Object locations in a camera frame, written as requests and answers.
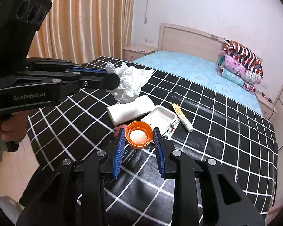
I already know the pink pig toy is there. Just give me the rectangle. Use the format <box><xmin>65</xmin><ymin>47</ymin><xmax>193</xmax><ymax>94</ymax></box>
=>
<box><xmin>114</xmin><ymin>124</ymin><xmax>128</xmax><ymax>139</ymax></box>

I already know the orange plastic bottle cap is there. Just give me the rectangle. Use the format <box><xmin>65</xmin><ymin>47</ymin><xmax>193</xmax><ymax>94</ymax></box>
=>
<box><xmin>125</xmin><ymin>121</ymin><xmax>153</xmax><ymax>149</ymax></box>

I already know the right wooden nightstand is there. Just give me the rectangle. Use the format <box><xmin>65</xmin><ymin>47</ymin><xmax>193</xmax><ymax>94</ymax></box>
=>
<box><xmin>255</xmin><ymin>89</ymin><xmax>278</xmax><ymax>121</ymax></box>

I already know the white tissue paper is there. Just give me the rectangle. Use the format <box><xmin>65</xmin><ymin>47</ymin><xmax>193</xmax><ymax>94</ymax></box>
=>
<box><xmin>105</xmin><ymin>62</ymin><xmax>154</xmax><ymax>104</ymax></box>

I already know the left wooden nightstand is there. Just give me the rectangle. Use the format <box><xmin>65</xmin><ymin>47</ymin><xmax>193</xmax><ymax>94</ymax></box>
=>
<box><xmin>122</xmin><ymin>44</ymin><xmax>157</xmax><ymax>62</ymax></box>

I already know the beige striped curtain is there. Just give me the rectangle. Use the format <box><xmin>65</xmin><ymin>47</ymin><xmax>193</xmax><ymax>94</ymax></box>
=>
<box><xmin>28</xmin><ymin>0</ymin><xmax>134</xmax><ymax>64</ymax></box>

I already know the wooden nightstand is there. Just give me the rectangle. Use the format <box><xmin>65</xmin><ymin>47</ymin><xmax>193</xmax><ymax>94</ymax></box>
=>
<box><xmin>122</xmin><ymin>44</ymin><xmax>157</xmax><ymax>62</ymax></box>
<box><xmin>255</xmin><ymin>89</ymin><xmax>278</xmax><ymax>121</ymax></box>

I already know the beige wooden headboard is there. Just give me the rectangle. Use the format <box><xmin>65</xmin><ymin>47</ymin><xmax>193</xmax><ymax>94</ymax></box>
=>
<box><xmin>158</xmin><ymin>23</ymin><xmax>225</xmax><ymax>62</ymax></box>

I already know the person's left hand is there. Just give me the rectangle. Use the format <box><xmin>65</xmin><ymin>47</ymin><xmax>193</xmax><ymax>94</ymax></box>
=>
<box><xmin>0</xmin><ymin>111</ymin><xmax>30</xmax><ymax>142</ymax></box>

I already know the light blue bed sheet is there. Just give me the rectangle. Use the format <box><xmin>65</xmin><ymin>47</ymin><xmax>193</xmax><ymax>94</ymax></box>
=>
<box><xmin>134</xmin><ymin>51</ymin><xmax>262</xmax><ymax>115</ymax></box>

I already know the printed flat packaging card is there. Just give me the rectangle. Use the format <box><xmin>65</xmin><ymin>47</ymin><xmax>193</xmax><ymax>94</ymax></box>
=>
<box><xmin>162</xmin><ymin>118</ymin><xmax>180</xmax><ymax>140</ymax></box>

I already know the yellow white ointment tube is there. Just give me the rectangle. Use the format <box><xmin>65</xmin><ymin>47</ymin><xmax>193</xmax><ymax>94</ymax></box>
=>
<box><xmin>171</xmin><ymin>103</ymin><xmax>194</xmax><ymax>133</ymax></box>

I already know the stack of folded colourful quilts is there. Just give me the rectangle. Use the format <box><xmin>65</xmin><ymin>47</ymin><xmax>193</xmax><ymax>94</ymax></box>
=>
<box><xmin>216</xmin><ymin>39</ymin><xmax>263</xmax><ymax>94</ymax></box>

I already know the black white checkered blanket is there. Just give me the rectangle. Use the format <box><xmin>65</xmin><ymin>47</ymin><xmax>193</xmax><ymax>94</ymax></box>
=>
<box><xmin>28</xmin><ymin>70</ymin><xmax>278</xmax><ymax>225</ymax></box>

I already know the white plastic tray box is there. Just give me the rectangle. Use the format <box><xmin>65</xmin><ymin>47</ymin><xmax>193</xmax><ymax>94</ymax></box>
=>
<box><xmin>141</xmin><ymin>106</ymin><xmax>177</xmax><ymax>135</ymax></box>

